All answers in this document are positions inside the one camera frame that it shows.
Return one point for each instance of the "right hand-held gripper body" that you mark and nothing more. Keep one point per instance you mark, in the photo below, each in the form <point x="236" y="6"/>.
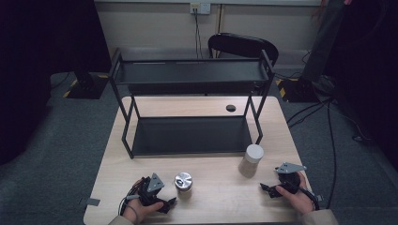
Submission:
<point x="289" y="179"/>

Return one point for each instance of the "white wall socket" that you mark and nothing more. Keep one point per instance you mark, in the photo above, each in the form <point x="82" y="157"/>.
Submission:
<point x="200" y="8"/>

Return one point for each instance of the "black chair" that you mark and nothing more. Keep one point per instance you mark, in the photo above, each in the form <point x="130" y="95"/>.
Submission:
<point x="241" y="43"/>

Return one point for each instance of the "black stand with striped base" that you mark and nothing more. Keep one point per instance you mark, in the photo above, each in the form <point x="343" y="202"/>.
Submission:
<point x="86" y="84"/>

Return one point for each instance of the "black two-tier metal rack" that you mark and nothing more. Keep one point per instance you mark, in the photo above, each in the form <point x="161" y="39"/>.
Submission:
<point x="191" y="75"/>

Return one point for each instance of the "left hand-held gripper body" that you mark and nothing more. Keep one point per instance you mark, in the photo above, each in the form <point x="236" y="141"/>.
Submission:
<point x="151" y="189"/>

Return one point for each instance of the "grey stand with striped base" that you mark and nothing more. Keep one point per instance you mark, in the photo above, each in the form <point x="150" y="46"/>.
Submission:
<point x="313" y="62"/>

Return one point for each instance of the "silver metal can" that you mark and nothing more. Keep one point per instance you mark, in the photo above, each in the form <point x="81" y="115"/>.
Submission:
<point x="183" y="181"/>

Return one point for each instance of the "beige jar with white lid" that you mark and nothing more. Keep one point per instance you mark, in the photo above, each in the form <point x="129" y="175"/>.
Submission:
<point x="252" y="161"/>

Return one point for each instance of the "person's left hand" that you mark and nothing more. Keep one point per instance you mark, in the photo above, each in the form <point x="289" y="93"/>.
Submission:
<point x="137" y="211"/>

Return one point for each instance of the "dark curtain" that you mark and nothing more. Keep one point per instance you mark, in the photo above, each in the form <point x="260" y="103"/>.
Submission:
<point x="34" y="62"/>
<point x="372" y="78"/>

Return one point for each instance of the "grey tape strip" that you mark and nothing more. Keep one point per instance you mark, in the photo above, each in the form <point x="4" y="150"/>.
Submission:
<point x="90" y="202"/>

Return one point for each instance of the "person's right hand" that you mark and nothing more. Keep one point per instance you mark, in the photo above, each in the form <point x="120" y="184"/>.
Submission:
<point x="302" y="198"/>

